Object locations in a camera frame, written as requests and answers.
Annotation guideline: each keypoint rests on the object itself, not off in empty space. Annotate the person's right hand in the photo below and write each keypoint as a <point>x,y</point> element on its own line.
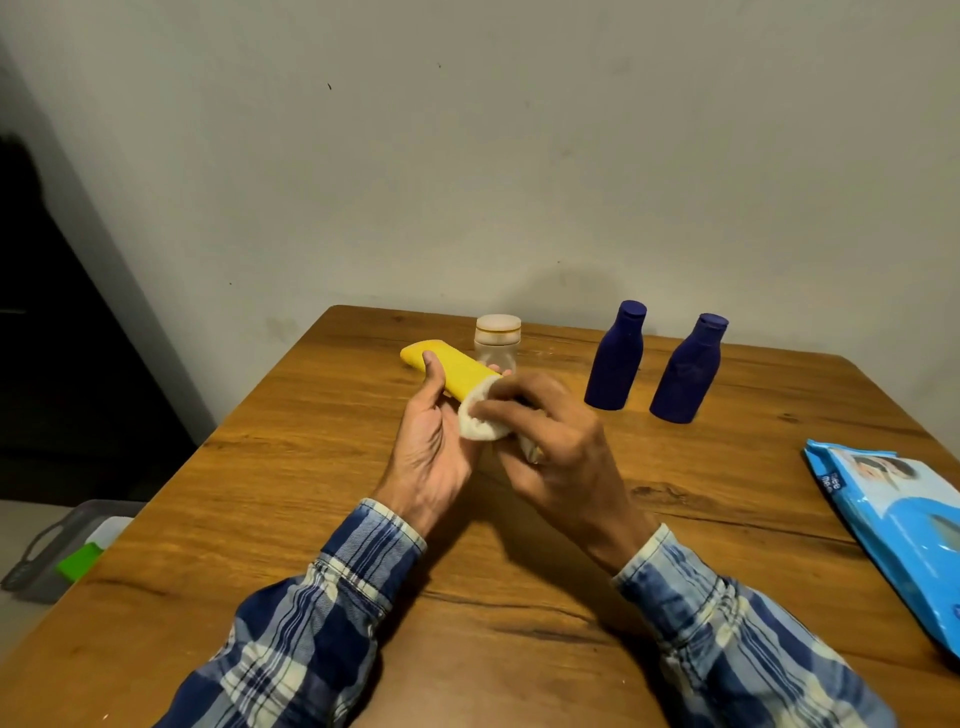
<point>570,472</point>

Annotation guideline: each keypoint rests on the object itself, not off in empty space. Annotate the person's left hand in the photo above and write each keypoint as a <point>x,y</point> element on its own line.
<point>427,450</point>

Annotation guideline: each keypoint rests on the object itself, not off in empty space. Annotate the white wet wipe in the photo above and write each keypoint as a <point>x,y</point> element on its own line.
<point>476,427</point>

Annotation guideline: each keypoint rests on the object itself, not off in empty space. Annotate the yellow bottle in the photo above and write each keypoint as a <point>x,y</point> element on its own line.
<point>457,367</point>

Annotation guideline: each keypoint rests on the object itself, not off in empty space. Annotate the dark blue bottle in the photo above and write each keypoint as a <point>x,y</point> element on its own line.
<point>686,382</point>
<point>615,360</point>

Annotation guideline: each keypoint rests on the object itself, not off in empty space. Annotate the white bottle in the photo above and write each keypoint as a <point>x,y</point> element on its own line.
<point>497,337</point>

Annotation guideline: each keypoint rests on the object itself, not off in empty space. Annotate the blue wet wipes pack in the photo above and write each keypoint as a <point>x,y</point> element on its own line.
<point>900,517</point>

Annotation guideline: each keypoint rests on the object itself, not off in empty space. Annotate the person's left forearm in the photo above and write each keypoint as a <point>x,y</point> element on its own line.
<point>300,637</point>

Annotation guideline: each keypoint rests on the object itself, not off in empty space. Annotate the person's right forearm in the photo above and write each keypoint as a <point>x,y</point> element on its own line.
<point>750,645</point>

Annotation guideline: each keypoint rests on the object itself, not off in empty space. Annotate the wooden table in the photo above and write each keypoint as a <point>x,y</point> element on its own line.
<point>225,510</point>

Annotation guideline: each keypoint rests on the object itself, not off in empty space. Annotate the grey plastic box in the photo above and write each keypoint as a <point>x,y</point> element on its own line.
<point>60,547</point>

